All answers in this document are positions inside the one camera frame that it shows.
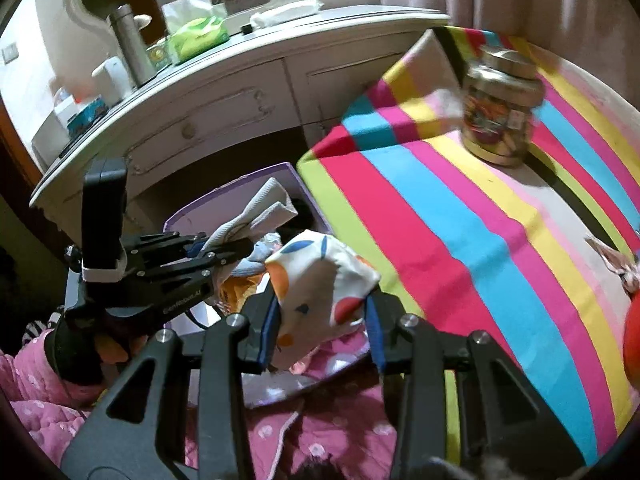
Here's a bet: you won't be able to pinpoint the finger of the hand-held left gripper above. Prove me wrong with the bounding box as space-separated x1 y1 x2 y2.
132 237 255 283
120 231 211 262

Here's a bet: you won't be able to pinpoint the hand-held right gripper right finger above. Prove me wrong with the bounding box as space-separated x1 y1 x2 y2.
364 292 589 480

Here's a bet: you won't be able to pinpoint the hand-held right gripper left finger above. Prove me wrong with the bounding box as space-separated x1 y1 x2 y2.
60 290 283 480

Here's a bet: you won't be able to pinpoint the orange organza bag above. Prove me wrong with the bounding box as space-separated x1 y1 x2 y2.
219 271 272 317

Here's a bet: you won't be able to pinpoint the light blue cloth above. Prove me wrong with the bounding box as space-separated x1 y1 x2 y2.
244 239 282 267

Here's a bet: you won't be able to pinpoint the purple storage box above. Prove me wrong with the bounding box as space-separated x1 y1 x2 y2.
162 162 382 408

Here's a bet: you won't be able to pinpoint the grey cloth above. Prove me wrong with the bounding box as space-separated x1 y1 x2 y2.
202 177 299 257

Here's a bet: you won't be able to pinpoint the white printed cloth pouch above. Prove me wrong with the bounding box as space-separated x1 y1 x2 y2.
265 229 382 372

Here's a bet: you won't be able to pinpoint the person's left hand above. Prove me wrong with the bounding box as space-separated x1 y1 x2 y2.
97 330 149 366

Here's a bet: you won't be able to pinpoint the pink dotted cloth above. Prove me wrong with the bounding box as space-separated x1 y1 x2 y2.
295 332 373 383

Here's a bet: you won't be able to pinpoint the white box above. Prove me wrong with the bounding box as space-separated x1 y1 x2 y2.
32 105 76 169

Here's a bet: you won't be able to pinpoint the teal round tin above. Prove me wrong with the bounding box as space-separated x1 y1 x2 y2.
66 99 109 136

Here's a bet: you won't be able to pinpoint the striped colourful cloth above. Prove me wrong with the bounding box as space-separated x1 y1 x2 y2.
297 25 640 467

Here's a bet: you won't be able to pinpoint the black white striped cloth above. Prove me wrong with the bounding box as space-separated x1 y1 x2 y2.
22 319 52 347

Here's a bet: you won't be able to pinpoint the white plastic container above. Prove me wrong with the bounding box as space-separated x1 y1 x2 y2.
91 56 132 106

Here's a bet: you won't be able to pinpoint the white dressing table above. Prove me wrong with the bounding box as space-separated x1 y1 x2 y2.
29 4 452 223

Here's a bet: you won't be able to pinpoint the small green box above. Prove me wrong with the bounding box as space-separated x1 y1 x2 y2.
146 42 171 69

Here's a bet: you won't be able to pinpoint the pink quilted pyjamas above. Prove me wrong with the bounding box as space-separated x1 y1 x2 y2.
0 327 402 480

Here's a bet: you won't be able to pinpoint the steel vacuum flask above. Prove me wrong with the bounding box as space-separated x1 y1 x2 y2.
107 4 157 89

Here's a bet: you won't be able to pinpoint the green wet wipes packet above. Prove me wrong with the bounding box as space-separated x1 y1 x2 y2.
167 16 231 64

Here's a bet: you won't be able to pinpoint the glass jar with metal lid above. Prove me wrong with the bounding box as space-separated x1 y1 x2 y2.
460 45 547 167

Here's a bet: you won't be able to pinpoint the white folded packet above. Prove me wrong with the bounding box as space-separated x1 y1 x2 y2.
250 0 324 31

